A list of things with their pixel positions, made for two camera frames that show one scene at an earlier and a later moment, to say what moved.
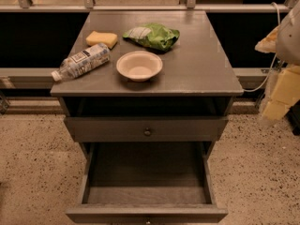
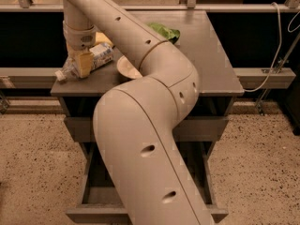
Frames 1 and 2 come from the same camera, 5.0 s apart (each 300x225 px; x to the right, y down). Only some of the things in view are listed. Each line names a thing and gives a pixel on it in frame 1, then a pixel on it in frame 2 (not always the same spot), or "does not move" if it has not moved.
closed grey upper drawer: (146, 129) does not move
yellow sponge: (101, 37) does not move
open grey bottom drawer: (148, 184) does not move
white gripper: (289, 41) → (79, 38)
